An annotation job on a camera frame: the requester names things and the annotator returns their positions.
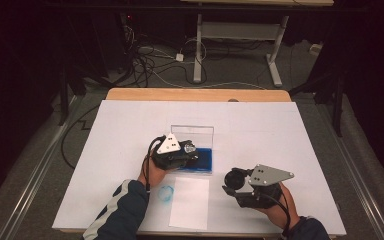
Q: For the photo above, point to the grey metal floor rail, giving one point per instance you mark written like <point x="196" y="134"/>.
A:
<point x="356" y="173"/>
<point x="40" y="160"/>

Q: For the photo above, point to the black equipment with red light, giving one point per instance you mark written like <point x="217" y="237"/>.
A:
<point x="126" y="36"/>

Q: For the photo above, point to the blue ink pad clear box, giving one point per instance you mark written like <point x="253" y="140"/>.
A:
<point x="205" y="156"/>

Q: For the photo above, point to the person's right hand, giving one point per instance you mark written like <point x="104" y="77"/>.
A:
<point x="283" y="210"/>

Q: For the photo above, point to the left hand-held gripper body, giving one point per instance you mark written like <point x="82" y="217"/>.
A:
<point x="169" y="146"/>

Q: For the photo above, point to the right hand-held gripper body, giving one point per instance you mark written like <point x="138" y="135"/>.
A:
<point x="268" y="175"/>

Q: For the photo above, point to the small clear blue lid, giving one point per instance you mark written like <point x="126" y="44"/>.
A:
<point x="165" y="193"/>

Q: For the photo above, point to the white power adapter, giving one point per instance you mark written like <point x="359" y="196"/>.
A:
<point x="179" y="57"/>

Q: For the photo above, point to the white power strip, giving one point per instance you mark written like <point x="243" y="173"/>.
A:
<point x="315" y="49"/>

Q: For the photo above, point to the wooden table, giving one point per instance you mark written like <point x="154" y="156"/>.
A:
<point x="196" y="95"/>

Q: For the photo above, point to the large white table cover sheet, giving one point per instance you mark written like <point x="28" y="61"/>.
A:
<point x="246" y="126"/>

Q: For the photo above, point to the white metal desk frame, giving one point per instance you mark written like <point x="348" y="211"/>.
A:
<point x="240" y="30"/>

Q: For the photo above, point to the person's left hand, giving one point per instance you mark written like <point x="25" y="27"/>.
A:
<point x="153" y="175"/>

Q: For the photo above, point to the black metal stand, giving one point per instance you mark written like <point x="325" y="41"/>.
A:
<point x="338" y="106"/>
<point x="63" y="100"/>

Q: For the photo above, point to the small white paper sheet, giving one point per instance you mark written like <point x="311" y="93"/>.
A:
<point x="189" y="203"/>

